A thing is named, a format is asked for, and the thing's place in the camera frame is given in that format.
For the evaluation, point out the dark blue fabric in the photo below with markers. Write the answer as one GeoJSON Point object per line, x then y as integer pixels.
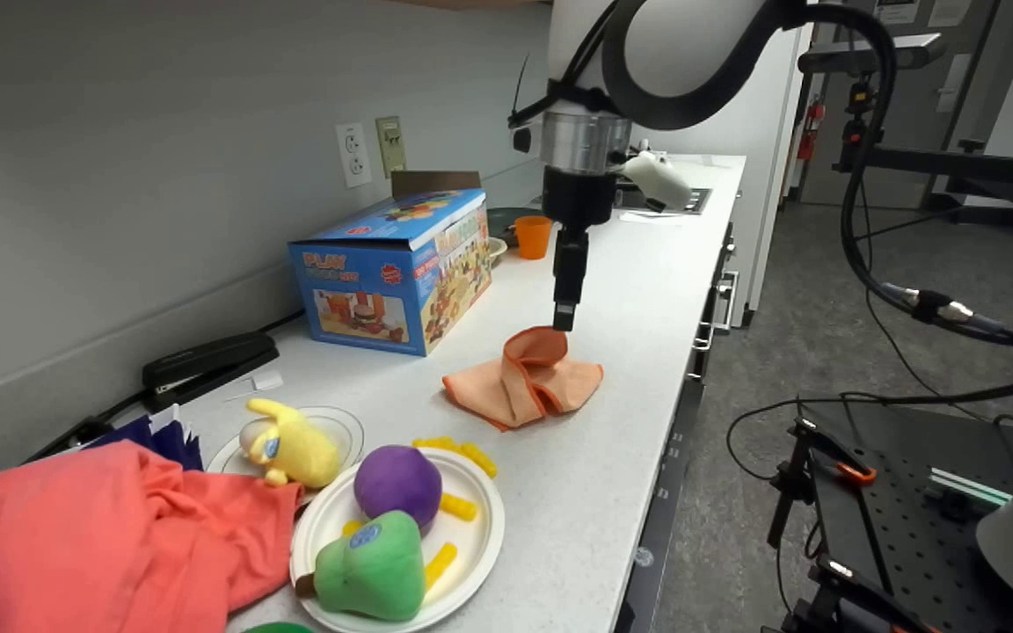
{"type": "Point", "coordinates": [165, 442]}

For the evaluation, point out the cream bowl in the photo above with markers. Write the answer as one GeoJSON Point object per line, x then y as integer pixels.
{"type": "Point", "coordinates": [498, 249]}

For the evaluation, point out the coral red cloth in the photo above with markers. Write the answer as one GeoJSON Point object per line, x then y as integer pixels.
{"type": "Point", "coordinates": [97, 539]}

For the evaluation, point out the white paper plate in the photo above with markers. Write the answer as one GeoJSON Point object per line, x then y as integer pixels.
{"type": "Point", "coordinates": [471, 555]}

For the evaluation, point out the red fire extinguisher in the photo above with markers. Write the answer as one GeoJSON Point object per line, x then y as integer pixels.
{"type": "Point", "coordinates": [810, 132]}

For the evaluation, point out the beige wall switch plate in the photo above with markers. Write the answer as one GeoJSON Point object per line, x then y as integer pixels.
{"type": "Point", "coordinates": [390, 140]}

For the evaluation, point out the yellow toy fry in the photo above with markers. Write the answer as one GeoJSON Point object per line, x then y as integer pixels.
{"type": "Point", "coordinates": [437, 445]}
{"type": "Point", "coordinates": [442, 562]}
{"type": "Point", "coordinates": [479, 457]}
{"type": "Point", "coordinates": [457, 508]}

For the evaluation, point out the yellow plush toy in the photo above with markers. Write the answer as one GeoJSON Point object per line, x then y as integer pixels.
{"type": "Point", "coordinates": [298, 445]}

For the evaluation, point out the blue toy food set box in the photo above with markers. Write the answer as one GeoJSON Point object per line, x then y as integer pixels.
{"type": "Point", "coordinates": [389, 274]}

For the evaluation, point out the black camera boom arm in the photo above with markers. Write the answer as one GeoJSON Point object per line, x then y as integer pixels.
{"type": "Point", "coordinates": [974, 175]}

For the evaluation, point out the orange plastic cup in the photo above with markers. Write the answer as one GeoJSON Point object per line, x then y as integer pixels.
{"type": "Point", "coordinates": [532, 238]}

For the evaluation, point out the purple plush ball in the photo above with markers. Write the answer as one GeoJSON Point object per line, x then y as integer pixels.
{"type": "Point", "coordinates": [400, 483]}

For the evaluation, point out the black stapler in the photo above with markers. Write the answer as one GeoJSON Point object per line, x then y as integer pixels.
{"type": "Point", "coordinates": [209, 362]}

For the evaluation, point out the orange microfibre cloth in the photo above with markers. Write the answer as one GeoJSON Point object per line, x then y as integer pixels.
{"type": "Point", "coordinates": [517, 392]}

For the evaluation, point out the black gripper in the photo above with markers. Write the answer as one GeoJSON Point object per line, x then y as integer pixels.
{"type": "Point", "coordinates": [581, 199]}

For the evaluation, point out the clear plastic plate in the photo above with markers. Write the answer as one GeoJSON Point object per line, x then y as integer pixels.
{"type": "Point", "coordinates": [342, 423]}

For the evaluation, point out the small white tag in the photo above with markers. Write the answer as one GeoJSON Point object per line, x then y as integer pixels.
{"type": "Point", "coordinates": [269, 379]}

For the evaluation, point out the black perforated breadboard table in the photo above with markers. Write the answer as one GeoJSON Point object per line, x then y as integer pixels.
{"type": "Point", "coordinates": [905, 513]}

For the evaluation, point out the green plush pear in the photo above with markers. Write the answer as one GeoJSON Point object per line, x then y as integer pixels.
{"type": "Point", "coordinates": [370, 574]}

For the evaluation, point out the white wall outlet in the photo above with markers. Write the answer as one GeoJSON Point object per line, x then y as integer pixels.
{"type": "Point", "coordinates": [354, 154]}

